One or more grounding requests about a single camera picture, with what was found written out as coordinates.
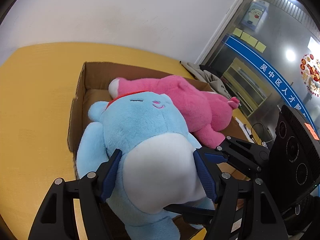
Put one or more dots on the cartoon sheep poster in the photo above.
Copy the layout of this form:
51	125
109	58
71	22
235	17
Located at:
254	14

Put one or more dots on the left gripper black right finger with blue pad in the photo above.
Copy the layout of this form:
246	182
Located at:
261	218

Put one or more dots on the red new year sticker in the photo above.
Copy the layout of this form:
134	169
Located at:
309	69

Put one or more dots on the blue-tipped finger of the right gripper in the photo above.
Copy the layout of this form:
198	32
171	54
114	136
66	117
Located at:
215	157

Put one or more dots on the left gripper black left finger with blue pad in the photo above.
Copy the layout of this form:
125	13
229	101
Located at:
55	218

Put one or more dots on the white paper sheet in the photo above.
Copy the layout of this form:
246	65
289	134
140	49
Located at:
245	130

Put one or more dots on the light blue plush bear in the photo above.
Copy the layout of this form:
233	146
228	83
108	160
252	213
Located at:
157	166

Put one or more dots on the yellow shelf behind glass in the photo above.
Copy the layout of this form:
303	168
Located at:
246	85

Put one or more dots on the pink plush bear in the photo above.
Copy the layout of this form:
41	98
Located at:
206	113

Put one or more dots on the yellow sticky notes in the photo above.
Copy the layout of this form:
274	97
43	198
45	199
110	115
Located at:
249	40

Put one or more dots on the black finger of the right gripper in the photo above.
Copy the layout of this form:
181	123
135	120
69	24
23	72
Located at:
243	155

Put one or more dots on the brown cardboard box tray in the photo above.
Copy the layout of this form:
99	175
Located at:
92	86

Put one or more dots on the grey folded cloth bag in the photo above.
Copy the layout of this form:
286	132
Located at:
215	83

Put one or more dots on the blue banner strip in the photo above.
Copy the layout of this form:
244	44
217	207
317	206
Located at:
278	82

